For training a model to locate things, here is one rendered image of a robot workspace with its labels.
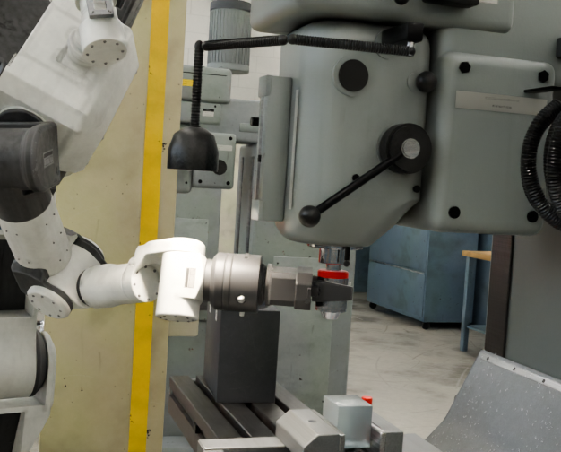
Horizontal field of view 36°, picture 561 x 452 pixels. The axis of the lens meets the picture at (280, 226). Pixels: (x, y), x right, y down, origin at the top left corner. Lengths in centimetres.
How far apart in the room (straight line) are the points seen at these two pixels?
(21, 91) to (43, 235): 22
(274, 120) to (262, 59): 949
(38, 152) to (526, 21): 73
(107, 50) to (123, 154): 164
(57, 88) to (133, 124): 160
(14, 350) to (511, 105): 100
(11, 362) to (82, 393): 135
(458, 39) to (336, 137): 23
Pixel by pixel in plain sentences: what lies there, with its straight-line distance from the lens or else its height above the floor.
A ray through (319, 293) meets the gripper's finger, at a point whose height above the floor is 124.
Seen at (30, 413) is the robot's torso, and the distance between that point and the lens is 176.
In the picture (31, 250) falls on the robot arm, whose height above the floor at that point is 127.
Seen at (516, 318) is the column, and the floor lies 119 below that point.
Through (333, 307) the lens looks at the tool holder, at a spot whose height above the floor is 122.
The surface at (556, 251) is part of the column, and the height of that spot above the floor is 131.
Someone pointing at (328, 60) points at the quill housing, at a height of 157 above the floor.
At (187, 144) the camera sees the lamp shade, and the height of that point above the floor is 144.
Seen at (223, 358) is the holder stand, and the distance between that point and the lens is 170.
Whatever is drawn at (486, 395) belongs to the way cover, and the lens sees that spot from 156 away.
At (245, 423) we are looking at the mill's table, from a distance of 159.
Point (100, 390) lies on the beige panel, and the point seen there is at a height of 64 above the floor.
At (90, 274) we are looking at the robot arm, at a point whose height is 123.
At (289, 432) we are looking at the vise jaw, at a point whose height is 105.
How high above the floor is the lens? 140
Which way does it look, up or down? 3 degrees down
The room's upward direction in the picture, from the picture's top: 4 degrees clockwise
